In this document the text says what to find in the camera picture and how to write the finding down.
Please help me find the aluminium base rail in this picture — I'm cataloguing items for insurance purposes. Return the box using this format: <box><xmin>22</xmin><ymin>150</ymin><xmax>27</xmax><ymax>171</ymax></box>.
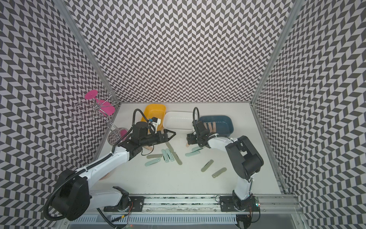
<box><xmin>71</xmin><ymin>194</ymin><xmax>301</xmax><ymax>215</ymax></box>

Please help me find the dark teal storage box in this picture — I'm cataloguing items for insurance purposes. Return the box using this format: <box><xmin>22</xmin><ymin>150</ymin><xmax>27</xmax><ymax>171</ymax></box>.
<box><xmin>200</xmin><ymin>115</ymin><xmax>234</xmax><ymax>136</ymax></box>

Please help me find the mint knife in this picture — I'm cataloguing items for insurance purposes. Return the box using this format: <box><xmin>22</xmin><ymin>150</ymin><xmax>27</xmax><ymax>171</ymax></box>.
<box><xmin>185</xmin><ymin>151</ymin><xmax>200</xmax><ymax>157</ymax></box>
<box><xmin>192</xmin><ymin>147</ymin><xmax>203</xmax><ymax>152</ymax></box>
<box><xmin>165</xmin><ymin>149</ymin><xmax>175</xmax><ymax>161</ymax></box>
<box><xmin>145</xmin><ymin>158</ymin><xmax>161</xmax><ymax>167</ymax></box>
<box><xmin>162</xmin><ymin>149</ymin><xmax>170</xmax><ymax>163</ymax></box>

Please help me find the olive knife left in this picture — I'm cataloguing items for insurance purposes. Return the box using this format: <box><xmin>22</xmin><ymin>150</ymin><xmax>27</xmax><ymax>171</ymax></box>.
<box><xmin>146</xmin><ymin>154</ymin><xmax>163</xmax><ymax>159</ymax></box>

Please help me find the wire rack with pink discs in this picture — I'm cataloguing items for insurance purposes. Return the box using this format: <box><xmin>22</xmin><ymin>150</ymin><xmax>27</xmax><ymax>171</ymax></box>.
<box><xmin>71</xmin><ymin>90</ymin><xmax>127</xmax><ymax>146</ymax></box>

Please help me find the white storage box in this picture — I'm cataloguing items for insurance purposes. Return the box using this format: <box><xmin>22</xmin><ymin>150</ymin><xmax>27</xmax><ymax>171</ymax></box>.
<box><xmin>163</xmin><ymin>111</ymin><xmax>194</xmax><ymax>134</ymax></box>

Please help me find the pink knife vertical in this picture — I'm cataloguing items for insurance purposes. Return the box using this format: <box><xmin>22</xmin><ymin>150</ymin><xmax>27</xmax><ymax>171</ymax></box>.
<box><xmin>207</xmin><ymin>123</ymin><xmax>214</xmax><ymax>132</ymax></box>

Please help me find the mint knife upper right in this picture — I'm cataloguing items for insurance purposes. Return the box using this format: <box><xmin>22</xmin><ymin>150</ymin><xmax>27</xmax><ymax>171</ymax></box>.
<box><xmin>192</xmin><ymin>147</ymin><xmax>203</xmax><ymax>152</ymax></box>

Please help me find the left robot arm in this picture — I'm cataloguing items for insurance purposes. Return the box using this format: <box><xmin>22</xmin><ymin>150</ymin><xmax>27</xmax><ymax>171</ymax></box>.
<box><xmin>43</xmin><ymin>122</ymin><xmax>176</xmax><ymax>221</ymax></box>

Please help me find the mint knife centre right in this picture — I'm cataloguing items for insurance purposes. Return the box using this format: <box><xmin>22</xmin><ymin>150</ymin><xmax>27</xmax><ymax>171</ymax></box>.
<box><xmin>165</xmin><ymin>149</ymin><xmax>175</xmax><ymax>161</ymax></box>

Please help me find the yellow storage box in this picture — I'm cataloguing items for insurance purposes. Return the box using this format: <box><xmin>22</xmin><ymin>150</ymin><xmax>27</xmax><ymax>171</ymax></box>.
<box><xmin>144</xmin><ymin>104</ymin><xmax>166</xmax><ymax>131</ymax></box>

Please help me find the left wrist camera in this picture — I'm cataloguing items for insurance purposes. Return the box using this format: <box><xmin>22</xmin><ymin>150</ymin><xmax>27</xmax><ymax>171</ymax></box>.
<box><xmin>149</xmin><ymin>117</ymin><xmax>161</xmax><ymax>130</ymax></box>

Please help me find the olive knife centre vertical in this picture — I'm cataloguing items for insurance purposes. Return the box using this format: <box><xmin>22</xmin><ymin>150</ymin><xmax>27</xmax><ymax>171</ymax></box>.
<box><xmin>172</xmin><ymin>152</ymin><xmax>183</xmax><ymax>166</ymax></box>

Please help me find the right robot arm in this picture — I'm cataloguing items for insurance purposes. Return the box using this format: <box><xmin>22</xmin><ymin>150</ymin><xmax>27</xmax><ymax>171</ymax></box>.
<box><xmin>187</xmin><ymin>120</ymin><xmax>264</xmax><ymax>211</ymax></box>

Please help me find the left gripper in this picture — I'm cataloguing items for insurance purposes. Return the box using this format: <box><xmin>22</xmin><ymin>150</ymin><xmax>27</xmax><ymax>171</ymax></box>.
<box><xmin>141</xmin><ymin>129</ymin><xmax>177</xmax><ymax>148</ymax></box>

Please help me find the mint knife middle right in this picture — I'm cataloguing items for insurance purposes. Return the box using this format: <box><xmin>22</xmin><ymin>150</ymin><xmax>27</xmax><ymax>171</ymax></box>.
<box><xmin>185</xmin><ymin>151</ymin><xmax>200</xmax><ymax>157</ymax></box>

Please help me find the mint knife centre left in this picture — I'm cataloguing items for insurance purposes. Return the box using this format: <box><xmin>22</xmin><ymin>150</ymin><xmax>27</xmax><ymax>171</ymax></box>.
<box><xmin>162</xmin><ymin>149</ymin><xmax>170</xmax><ymax>163</ymax></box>

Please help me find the olive knife under pink pair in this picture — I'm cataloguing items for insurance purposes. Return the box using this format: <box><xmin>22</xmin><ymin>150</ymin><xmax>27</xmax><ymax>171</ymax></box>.
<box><xmin>166</xmin><ymin>142</ymin><xmax>174</xmax><ymax>153</ymax></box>

